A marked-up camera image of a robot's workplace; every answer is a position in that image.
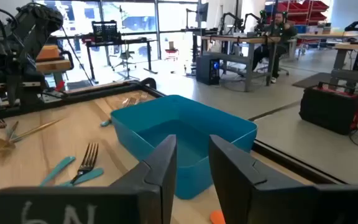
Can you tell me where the black computer tower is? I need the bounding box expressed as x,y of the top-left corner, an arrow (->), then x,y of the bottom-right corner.
196,55 -> 221,86

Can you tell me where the wooden side table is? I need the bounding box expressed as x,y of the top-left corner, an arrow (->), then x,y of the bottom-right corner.
35,44 -> 74,91

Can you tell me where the black and red case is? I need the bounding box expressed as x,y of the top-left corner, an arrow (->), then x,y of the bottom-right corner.
299,82 -> 358,136

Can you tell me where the office chair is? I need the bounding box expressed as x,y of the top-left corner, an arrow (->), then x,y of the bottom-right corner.
112,49 -> 139,80

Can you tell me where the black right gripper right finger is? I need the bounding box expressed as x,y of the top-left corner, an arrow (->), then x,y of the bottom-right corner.
209,134 -> 358,224

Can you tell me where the black desk monitor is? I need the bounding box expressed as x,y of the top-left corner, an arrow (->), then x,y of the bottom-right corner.
91,20 -> 119,44

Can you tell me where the dark floor mat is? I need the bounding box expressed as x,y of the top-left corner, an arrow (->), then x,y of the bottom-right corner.
292,72 -> 334,90

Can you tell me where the blue plastic bin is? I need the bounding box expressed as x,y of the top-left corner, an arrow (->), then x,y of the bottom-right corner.
110,95 -> 258,200

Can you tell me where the red storage bin shelf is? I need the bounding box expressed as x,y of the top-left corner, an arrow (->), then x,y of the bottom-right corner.
265,0 -> 331,26

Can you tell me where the wooden top workbench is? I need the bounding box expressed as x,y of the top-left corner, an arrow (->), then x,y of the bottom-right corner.
329,42 -> 358,103

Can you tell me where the small red cart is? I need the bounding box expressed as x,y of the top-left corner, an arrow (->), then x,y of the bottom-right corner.
165,41 -> 180,62

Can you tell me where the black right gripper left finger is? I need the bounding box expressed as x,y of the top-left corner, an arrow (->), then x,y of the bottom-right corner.
0,134 -> 177,224

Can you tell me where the person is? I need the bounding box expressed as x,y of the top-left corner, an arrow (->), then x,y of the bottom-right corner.
252,11 -> 298,84

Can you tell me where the black standing desk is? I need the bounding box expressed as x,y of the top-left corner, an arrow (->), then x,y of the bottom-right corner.
84,37 -> 158,84

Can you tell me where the grey leg wooden workbench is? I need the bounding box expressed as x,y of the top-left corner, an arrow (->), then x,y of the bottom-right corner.
193,30 -> 298,93

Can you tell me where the monitor on pole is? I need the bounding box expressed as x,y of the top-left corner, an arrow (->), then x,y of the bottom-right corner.
196,2 -> 210,22

